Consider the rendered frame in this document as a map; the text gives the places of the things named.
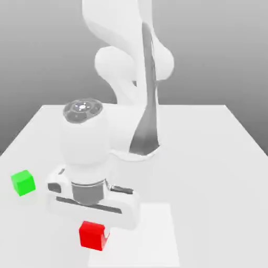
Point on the small green cube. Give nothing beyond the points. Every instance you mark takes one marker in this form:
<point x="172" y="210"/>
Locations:
<point x="23" y="184"/>

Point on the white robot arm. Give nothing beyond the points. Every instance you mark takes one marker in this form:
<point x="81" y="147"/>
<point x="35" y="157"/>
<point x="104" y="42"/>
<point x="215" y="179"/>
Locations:
<point x="125" y="52"/>

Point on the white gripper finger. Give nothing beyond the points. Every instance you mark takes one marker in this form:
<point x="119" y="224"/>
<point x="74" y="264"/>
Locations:
<point x="106" y="232"/>

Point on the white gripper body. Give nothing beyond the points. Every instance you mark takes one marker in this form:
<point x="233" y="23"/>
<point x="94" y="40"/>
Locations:
<point x="127" y="217"/>

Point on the small red cube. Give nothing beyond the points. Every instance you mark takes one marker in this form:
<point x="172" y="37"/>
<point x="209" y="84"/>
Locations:
<point x="90" y="235"/>

